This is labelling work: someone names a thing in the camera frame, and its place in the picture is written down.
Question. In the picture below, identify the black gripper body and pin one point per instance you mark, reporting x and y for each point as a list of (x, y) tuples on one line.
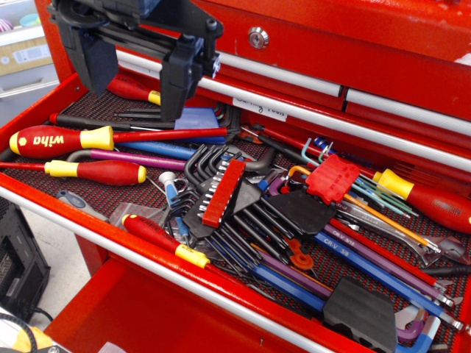
[(149, 27)]

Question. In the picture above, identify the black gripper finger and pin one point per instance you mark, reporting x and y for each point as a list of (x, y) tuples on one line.
[(93, 59), (182, 69)]

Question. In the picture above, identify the red bit holder with bits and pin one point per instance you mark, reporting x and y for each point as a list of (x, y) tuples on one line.
[(222, 187)]

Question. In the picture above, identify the blue plastic holder back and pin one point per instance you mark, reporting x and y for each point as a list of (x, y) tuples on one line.
[(199, 118)]

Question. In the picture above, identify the black hex key holder centre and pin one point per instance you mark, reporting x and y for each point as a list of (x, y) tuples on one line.
[(245, 195)]

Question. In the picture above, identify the black hex key holder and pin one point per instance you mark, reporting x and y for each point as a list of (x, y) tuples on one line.
[(304, 210), (245, 195)]

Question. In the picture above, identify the black hex key holder right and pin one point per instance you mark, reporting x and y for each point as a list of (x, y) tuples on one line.
[(304, 210)]

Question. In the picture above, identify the red hex key holder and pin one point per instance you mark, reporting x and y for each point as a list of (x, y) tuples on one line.
[(332, 179)]

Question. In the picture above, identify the black holder front right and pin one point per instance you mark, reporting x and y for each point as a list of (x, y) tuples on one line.
[(365, 317)]

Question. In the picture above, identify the red yellow screwdriver back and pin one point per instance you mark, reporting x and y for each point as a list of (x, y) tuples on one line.
[(128, 88)]

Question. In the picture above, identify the white drawer label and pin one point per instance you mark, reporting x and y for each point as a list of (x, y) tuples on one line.
[(259, 109)]

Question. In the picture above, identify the silver cabinet lock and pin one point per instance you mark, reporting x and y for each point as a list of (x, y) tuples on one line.
[(258, 38)]

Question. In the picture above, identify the purple hex key left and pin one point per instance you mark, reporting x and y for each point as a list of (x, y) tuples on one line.
[(145, 160)]

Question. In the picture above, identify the blue precision screwdriver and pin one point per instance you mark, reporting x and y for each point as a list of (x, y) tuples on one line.
[(167, 179)]

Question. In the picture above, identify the large red wiha screwdriver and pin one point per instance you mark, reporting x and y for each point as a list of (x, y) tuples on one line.
[(46, 141)]

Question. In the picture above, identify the red tool chest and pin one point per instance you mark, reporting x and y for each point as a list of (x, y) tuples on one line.
[(388, 81)]

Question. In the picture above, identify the red yellow screwdriver left middle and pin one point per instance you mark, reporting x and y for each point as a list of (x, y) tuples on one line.
[(109, 172)]

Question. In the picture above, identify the blue grey small screwdriver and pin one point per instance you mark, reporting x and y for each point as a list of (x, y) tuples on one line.
[(78, 202)]

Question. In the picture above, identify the red yellow screwdriver front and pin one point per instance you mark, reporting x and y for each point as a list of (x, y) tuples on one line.
[(151, 232)]

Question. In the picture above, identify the purple hex key long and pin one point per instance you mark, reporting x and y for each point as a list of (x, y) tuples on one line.
[(392, 264)]

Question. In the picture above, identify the orange plastic clip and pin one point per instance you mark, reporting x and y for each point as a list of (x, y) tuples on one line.
[(298, 255)]

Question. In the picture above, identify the black device on floor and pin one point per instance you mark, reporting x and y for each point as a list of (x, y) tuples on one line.
[(24, 270)]

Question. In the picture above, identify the blue hex key front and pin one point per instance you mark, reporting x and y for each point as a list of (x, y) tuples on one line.
[(240, 260)]

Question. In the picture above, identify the blue hex key CR-V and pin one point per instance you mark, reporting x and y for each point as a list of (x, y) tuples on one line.
[(391, 282)]

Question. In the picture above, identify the silver adjustable wrench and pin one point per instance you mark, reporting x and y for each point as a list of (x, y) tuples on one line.
[(450, 247)]

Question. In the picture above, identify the black red handled tool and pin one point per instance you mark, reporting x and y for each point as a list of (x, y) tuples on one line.
[(64, 120)]

